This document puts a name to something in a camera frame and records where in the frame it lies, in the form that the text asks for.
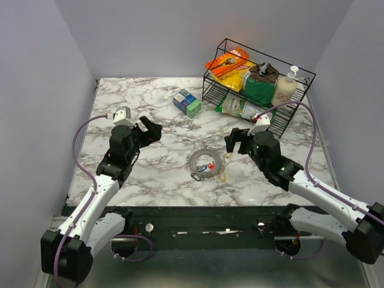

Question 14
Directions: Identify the yellow snack bag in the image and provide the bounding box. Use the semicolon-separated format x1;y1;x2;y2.
210;61;255;92

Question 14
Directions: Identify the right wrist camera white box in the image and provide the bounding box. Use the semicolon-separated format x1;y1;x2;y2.
247;114;271;136

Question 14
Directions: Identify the black wire rack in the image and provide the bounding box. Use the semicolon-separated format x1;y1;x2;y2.
202;38;316;137

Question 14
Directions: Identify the green brown paper bag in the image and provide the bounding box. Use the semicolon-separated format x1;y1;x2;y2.
242;62;279;106

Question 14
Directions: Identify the cream pump soap bottle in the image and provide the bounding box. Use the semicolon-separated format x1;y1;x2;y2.
271;65;299;106

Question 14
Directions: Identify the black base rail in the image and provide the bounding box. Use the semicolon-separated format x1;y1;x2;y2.
101;206;307;250

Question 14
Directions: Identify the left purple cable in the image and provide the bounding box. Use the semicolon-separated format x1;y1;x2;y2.
53;114;154;288

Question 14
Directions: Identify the black key tag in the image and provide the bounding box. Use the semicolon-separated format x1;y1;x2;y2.
191;173;201;181

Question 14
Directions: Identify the orange razor package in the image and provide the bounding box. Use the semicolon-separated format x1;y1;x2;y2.
205;47;249;79

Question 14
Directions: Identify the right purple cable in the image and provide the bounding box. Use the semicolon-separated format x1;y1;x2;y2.
253;101;384;261

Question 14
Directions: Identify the blue tag key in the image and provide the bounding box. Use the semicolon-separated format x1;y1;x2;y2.
196;165;208;173

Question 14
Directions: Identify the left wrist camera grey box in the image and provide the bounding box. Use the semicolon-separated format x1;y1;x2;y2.
113;106;135;128

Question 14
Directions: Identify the yellow key tag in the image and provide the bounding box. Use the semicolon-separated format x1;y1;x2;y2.
220;171;226;182

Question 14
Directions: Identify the blue green box stack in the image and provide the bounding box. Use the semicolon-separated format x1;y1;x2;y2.
173;89;202;118

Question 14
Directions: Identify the purple cable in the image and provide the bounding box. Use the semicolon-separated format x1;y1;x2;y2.
53;114;154;288
253;101;384;261

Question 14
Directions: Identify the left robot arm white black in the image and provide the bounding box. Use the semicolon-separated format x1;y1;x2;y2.
40;113;163;287

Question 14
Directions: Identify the green white snack pouch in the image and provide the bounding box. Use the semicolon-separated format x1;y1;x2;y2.
214;93;266;122

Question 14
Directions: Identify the metal disc with keyrings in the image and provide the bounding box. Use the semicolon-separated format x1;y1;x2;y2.
186;146;226;181

